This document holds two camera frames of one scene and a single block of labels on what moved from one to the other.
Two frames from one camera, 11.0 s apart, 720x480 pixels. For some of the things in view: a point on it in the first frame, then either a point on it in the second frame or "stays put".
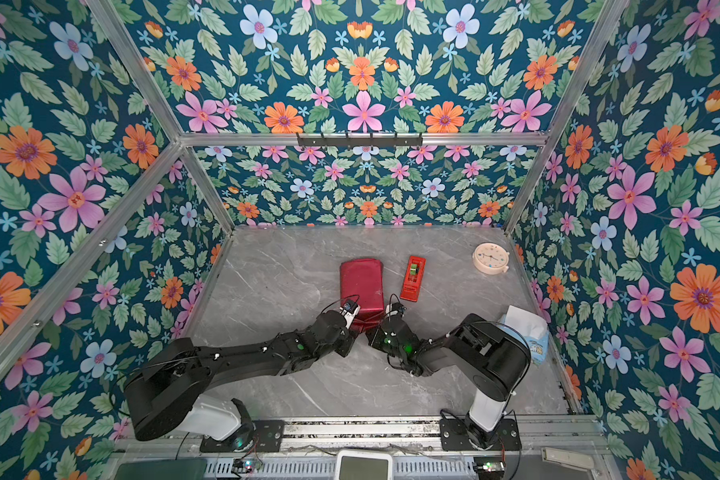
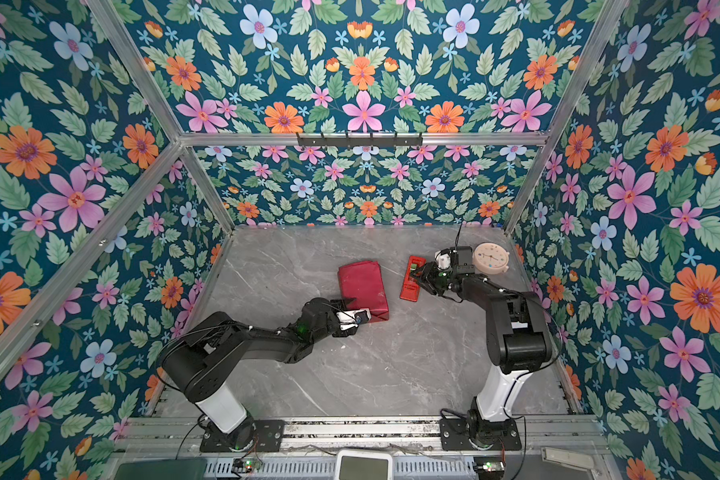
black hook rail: x=360 y=141 stays put
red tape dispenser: x=413 y=278 stays put
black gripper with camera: x=395 y=308 -> x=443 y=261
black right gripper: x=375 y=340 -> x=428 y=277
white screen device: x=363 y=465 stays put
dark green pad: x=163 y=469 stays put
